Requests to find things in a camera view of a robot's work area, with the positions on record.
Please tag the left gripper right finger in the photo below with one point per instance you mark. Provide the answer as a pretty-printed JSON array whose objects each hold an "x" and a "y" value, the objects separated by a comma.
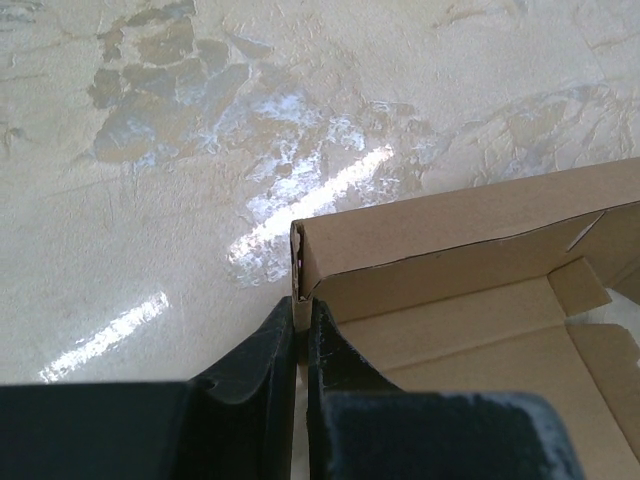
[{"x": 362, "y": 426}]

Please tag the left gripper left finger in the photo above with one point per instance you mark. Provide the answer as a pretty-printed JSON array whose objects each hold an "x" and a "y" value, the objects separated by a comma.
[{"x": 234, "y": 420}]

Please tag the brown paper box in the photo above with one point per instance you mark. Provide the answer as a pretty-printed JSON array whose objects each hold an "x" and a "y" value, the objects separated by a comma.
[{"x": 528, "y": 285}]

